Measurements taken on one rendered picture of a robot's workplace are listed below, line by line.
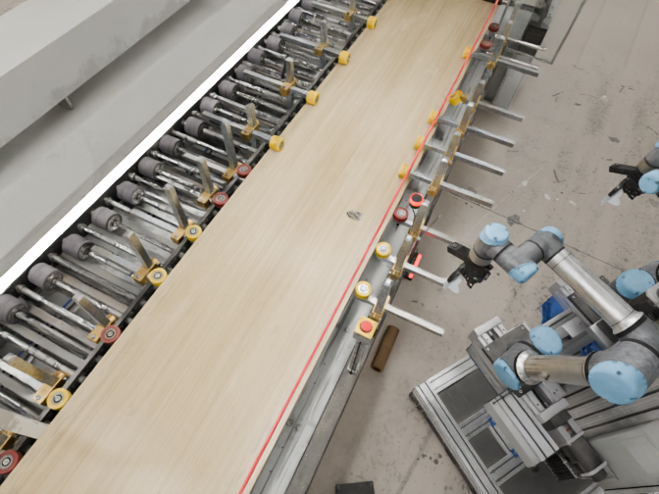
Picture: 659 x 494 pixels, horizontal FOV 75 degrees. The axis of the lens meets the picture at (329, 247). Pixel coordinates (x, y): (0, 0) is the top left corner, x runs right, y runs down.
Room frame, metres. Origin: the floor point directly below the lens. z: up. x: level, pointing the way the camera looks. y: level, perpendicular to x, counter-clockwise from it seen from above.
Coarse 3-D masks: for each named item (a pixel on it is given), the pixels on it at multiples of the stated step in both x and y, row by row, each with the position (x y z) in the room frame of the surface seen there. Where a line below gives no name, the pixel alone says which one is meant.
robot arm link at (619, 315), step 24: (528, 240) 0.75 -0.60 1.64; (552, 240) 0.75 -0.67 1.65; (552, 264) 0.69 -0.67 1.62; (576, 264) 0.68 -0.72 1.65; (576, 288) 0.62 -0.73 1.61; (600, 288) 0.60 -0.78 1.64; (600, 312) 0.55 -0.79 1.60; (624, 312) 0.54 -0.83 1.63; (624, 336) 0.48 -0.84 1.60; (648, 336) 0.47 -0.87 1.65
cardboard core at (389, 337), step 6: (390, 330) 1.05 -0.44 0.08; (396, 330) 1.05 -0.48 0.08; (384, 336) 1.01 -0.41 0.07; (390, 336) 1.01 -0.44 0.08; (396, 336) 1.02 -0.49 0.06; (384, 342) 0.96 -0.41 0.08; (390, 342) 0.97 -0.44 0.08; (384, 348) 0.92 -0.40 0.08; (390, 348) 0.93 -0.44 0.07; (378, 354) 0.89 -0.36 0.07; (384, 354) 0.89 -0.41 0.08; (378, 360) 0.85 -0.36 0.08; (384, 360) 0.85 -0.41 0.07; (372, 366) 0.81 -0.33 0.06; (378, 366) 0.81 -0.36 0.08
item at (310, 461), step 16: (432, 208) 1.59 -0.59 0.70; (352, 352) 0.67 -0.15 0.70; (368, 352) 0.68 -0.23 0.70; (336, 384) 0.51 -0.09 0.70; (352, 384) 0.52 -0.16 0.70; (336, 400) 0.44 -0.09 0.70; (336, 416) 0.38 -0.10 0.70; (320, 432) 0.30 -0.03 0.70; (320, 448) 0.24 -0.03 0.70; (304, 464) 0.18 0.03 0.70; (304, 480) 0.12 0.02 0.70
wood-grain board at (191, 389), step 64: (448, 0) 3.55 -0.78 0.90; (384, 64) 2.65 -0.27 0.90; (448, 64) 2.71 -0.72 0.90; (320, 128) 1.96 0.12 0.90; (384, 128) 2.01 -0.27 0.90; (256, 192) 1.44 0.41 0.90; (320, 192) 1.47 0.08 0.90; (384, 192) 1.51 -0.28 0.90; (192, 256) 1.01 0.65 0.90; (256, 256) 1.04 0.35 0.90; (320, 256) 1.07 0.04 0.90; (192, 320) 0.69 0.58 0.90; (256, 320) 0.72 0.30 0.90; (320, 320) 0.74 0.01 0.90; (128, 384) 0.39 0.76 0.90; (192, 384) 0.41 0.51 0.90; (256, 384) 0.44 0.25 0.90; (64, 448) 0.14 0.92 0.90; (128, 448) 0.16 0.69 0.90; (192, 448) 0.18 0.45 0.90; (256, 448) 0.20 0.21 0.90
